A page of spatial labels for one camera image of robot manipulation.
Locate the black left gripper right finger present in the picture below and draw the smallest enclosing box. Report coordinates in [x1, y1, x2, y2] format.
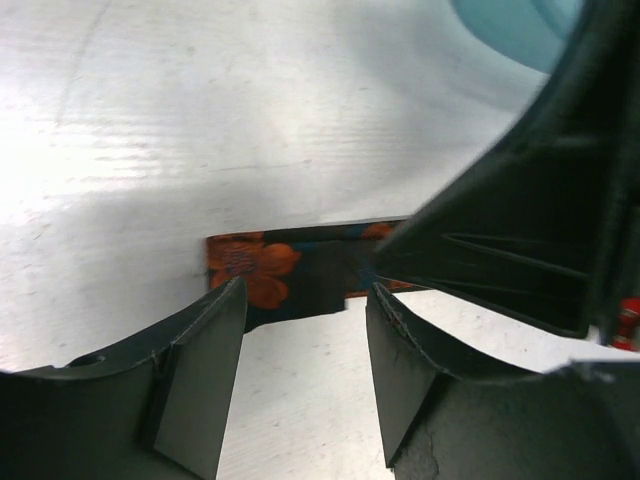
[366, 285, 639, 479]

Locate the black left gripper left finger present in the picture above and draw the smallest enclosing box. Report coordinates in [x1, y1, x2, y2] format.
[1, 278, 247, 479]

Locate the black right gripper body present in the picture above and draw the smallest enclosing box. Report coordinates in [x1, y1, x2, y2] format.
[376, 1, 639, 345]

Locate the dark floral orange tie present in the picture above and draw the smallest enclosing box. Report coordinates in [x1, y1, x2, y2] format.
[205, 220, 421, 332]

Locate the teal transparent plastic tub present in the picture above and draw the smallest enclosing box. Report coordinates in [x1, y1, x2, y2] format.
[451, 0, 584, 74]

